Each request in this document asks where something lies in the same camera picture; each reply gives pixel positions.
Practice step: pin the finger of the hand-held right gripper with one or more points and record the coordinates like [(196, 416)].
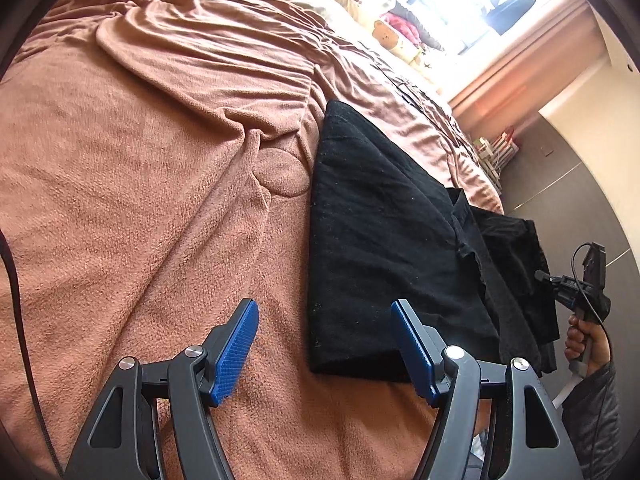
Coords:
[(544, 276)]

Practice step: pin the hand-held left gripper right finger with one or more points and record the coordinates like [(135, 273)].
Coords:
[(415, 355)]

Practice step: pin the black pants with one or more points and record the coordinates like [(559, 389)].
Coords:
[(380, 240)]

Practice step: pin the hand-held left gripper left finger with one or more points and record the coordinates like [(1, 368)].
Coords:
[(235, 355)]

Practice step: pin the red cloth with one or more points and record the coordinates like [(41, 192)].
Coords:
[(400, 25)]

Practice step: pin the brown fleece blanket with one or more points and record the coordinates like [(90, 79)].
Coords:
[(150, 160)]

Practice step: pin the bear printed pillow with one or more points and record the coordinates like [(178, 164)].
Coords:
[(395, 40)]

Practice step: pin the person's right hand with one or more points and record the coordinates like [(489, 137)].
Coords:
[(575, 342)]

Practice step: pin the black windowsill object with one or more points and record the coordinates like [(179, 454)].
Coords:
[(510, 12)]

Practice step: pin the person's right forearm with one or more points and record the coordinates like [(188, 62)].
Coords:
[(595, 420)]

